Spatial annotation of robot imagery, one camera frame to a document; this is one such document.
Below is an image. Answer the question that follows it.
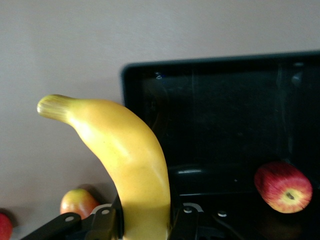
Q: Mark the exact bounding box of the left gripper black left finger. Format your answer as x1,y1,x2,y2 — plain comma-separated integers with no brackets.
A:
18,193,125,240

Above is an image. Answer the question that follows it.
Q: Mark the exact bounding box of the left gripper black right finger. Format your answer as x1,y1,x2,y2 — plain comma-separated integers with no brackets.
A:
169,198,241,240

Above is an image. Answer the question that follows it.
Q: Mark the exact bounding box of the yellow banana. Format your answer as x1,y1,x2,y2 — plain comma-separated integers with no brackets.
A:
36,94,172,240

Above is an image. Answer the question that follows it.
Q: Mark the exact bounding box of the red yellow apple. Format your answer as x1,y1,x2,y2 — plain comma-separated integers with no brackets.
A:
254,161,314,214

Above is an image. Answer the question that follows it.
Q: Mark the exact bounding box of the black plastic rectangular box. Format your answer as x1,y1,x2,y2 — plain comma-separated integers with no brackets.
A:
120,51,320,240

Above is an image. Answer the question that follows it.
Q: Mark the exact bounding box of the orange green peach fruit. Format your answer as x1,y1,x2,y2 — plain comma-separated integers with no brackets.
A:
59,188,101,220

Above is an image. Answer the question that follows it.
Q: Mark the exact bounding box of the small red fruit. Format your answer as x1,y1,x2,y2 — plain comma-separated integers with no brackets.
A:
0,212,14,240

